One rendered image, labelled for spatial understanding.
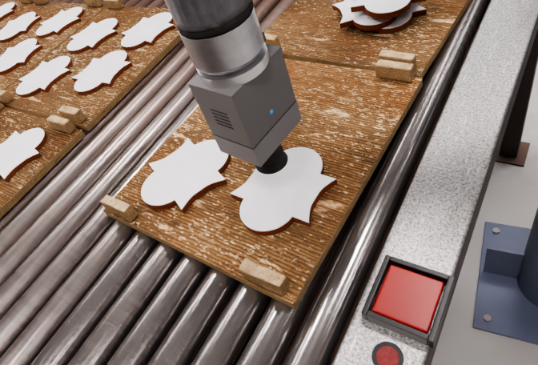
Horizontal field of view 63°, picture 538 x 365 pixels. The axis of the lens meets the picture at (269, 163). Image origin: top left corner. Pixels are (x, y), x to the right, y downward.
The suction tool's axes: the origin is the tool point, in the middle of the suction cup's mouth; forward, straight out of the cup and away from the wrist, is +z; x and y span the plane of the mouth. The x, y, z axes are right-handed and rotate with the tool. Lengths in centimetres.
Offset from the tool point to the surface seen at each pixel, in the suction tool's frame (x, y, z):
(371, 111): 3.7, -18.5, 6.3
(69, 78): -65, -5, 6
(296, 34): -20.6, -33.4, 6.3
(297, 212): 4.5, 2.6, 5.1
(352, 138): 3.8, -12.5, 6.3
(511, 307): 27, -43, 99
